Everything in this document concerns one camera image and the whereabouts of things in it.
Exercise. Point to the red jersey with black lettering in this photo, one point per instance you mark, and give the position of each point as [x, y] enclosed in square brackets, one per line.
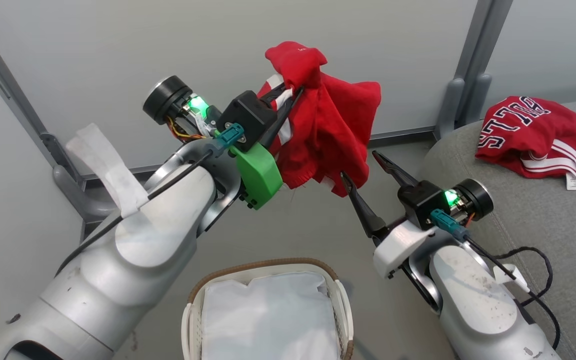
[518, 135]

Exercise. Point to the white laundry basket brown rim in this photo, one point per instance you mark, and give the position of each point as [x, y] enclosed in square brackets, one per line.
[344, 315]

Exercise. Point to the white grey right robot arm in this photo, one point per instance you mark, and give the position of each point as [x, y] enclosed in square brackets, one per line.
[473, 300]

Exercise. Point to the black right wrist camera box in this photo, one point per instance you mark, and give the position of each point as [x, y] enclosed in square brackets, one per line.
[420, 202]

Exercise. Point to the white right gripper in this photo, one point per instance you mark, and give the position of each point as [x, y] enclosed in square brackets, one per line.
[400, 245]

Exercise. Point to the grey upright partition foot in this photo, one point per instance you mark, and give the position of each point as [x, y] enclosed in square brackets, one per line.
[478, 100]
[448, 110]

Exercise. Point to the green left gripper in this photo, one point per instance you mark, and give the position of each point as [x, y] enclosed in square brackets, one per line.
[259, 175]

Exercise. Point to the large white tape strip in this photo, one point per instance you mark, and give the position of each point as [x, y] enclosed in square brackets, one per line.
[108, 170]

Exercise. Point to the small white tape strip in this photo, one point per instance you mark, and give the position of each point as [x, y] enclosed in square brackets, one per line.
[510, 276]

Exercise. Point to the grey curved partition foot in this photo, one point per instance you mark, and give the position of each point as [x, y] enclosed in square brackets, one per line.
[75, 197]

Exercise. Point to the red shorts with white stripes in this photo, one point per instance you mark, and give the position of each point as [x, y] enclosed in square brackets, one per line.
[328, 125]

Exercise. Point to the white fabric basket liner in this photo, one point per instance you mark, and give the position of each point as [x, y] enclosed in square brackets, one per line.
[268, 320]

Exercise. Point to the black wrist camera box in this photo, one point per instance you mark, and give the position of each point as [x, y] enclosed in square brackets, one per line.
[420, 202]
[245, 117]

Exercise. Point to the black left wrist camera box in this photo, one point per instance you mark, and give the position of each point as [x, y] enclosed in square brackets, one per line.
[245, 117]

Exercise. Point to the grey partition post with brackets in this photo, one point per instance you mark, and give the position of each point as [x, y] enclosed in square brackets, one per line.
[15, 95]

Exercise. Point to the grey fabric sofa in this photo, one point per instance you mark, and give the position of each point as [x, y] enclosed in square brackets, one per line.
[518, 215]

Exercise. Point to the grey plain partition post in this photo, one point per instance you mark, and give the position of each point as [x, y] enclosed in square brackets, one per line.
[483, 40]

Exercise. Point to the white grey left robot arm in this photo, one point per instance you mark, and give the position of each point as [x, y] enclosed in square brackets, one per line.
[133, 260]

